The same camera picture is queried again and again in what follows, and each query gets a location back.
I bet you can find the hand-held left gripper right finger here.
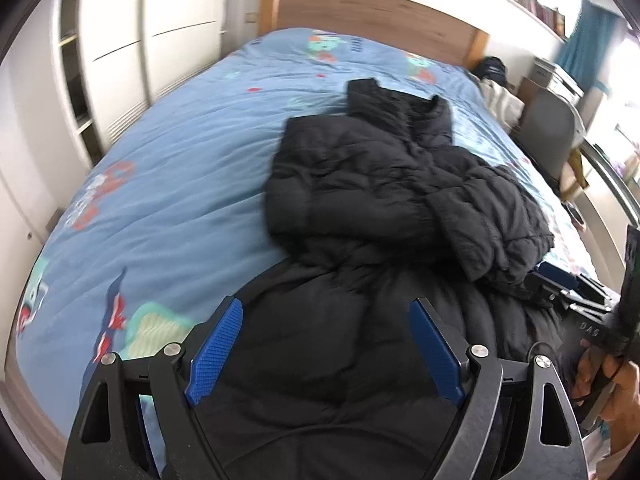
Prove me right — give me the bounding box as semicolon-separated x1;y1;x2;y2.
408;297;591;480

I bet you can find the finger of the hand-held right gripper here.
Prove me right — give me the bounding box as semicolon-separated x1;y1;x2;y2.
522;260;581;311
570;272;621;313

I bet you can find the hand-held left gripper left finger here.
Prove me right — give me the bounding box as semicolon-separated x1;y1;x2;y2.
62;296;244;480

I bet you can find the black puffer jacket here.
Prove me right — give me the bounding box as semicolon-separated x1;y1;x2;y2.
192;77;576;480

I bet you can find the person's right hand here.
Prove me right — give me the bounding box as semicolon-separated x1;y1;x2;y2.
572;345;640;461

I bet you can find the grey metal bar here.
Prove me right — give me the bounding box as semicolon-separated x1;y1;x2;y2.
577;140;640;226

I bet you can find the grey chair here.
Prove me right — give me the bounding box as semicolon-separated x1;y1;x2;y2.
520;87;588;191

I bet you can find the white pillow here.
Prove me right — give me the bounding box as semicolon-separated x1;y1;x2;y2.
477;80;526;128

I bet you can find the white box-shaped appliance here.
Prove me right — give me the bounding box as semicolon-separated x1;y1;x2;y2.
517;57;583;106

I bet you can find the bed with blue cartoon sheet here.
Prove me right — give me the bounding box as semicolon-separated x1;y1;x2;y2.
15;27;601;441

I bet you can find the black bag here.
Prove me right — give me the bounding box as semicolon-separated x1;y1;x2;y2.
472;56;508;86

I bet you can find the teal curtain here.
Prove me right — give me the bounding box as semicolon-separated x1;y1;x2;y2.
557;0;621;93

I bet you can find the wooden headboard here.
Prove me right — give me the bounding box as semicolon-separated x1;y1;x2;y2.
5;0;490;461

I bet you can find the white sliding-door wardrobe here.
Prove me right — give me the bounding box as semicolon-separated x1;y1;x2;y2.
50;0;231;148

